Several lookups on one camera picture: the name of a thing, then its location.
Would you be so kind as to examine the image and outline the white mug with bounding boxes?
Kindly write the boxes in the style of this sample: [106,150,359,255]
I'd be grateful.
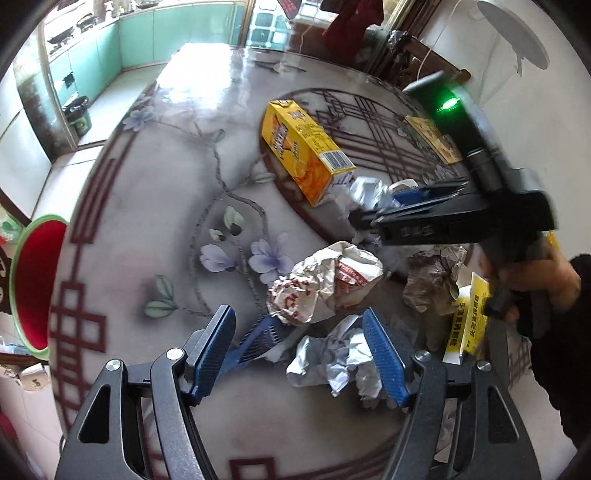
[14,362,51,392]

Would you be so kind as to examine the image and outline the yellow white small box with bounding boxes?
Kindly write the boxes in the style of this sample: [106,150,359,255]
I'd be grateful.
[442,271,492,365]

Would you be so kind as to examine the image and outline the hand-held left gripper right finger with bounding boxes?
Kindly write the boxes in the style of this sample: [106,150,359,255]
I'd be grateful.
[362,307,543,480]

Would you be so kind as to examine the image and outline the teal kitchen cabinets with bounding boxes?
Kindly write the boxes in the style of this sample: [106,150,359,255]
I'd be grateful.
[44,0,250,93]

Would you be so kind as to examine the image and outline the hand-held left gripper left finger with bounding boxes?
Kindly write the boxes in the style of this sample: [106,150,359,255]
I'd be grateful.
[55,305,238,480]

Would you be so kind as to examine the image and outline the white red wrapper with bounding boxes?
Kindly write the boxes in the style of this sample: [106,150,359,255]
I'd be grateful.
[267,241,385,328]

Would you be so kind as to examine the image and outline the red hanging cloth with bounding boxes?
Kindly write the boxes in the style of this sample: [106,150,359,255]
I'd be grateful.
[321,0,384,47]

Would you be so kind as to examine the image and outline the black trash bin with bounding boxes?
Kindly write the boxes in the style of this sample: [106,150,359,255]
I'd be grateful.
[62,96,92,137]

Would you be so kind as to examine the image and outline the white paper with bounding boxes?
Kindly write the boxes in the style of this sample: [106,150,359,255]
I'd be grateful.
[286,314,393,409]

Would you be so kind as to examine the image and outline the white round fixture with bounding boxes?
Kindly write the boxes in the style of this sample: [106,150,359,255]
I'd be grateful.
[475,0,550,77]

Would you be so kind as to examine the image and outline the yellow drink carton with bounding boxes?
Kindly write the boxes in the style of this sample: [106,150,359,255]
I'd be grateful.
[261,99,357,208]

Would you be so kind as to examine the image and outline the yellow square coaster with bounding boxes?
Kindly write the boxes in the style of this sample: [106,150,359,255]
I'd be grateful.
[405,115,462,164]

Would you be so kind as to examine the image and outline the person's right hand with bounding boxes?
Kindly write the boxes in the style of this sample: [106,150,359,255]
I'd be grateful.
[545,242,583,308]

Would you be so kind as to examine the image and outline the clear plastic drawer stack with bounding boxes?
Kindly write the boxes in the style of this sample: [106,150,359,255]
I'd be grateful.
[249,11,283,47]

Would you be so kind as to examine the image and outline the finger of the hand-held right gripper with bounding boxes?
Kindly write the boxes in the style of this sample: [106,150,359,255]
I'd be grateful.
[348,194,481,232]
[392,181,469,206]

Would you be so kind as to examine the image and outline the person's right forearm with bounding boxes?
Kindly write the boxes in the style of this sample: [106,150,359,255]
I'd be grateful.
[517,254,591,450]

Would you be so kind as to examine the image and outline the red bin with green rim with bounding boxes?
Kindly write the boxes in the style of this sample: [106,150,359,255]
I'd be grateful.
[9,215,70,361]

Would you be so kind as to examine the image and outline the brown paper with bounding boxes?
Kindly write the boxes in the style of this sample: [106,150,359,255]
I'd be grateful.
[403,244,469,317]

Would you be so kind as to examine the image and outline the silver foil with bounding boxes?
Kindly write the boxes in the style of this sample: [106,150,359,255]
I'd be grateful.
[339,178,402,243]

